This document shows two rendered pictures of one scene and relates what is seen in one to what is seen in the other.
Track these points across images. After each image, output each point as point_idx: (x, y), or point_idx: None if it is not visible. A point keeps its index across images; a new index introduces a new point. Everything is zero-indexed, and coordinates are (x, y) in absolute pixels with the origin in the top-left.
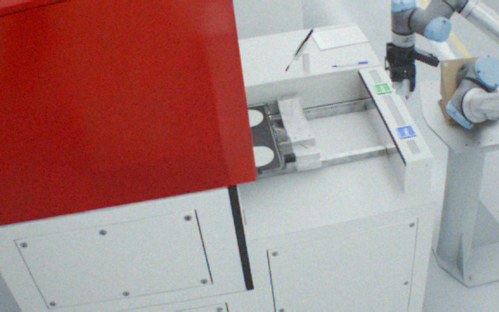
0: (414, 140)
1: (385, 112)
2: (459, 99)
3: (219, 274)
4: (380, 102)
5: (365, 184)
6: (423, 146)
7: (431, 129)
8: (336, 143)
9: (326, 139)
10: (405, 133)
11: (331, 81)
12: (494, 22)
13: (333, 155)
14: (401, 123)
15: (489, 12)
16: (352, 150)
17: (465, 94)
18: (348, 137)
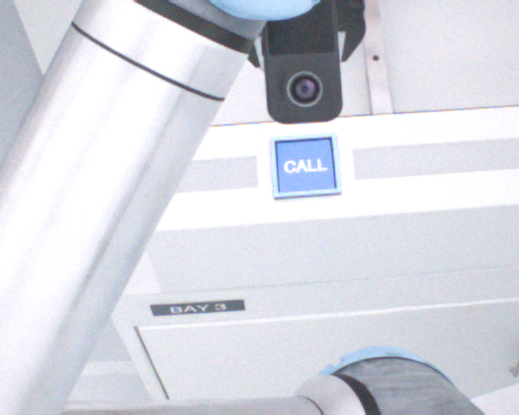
0: (252, 189)
1: (449, 125)
2: (367, 374)
3: None
4: (514, 121)
5: (244, 94)
6: (205, 209)
7: (502, 389)
8: (468, 45)
9: (495, 20)
10: (292, 162)
11: None
12: None
13: (373, 9)
14: (373, 168)
15: (37, 135)
16: (423, 85)
17: (348, 386)
18: (495, 86)
